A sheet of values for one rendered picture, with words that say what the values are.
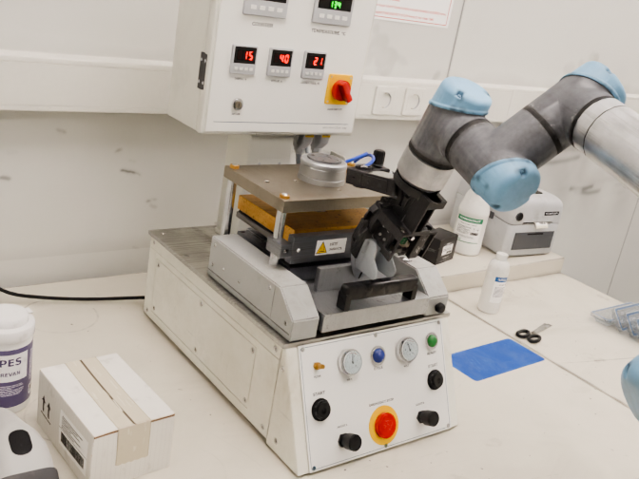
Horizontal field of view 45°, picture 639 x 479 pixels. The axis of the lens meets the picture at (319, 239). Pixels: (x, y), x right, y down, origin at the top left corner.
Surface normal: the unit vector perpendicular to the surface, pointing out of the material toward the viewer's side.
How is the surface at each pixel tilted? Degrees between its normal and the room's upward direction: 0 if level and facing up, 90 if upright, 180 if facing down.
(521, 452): 0
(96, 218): 90
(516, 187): 110
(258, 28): 90
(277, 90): 90
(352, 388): 65
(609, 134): 72
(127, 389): 2
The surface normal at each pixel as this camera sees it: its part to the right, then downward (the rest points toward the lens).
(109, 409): 0.17, -0.93
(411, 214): -0.80, 0.07
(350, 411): 0.60, -0.06
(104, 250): 0.59, 0.36
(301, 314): 0.51, -0.47
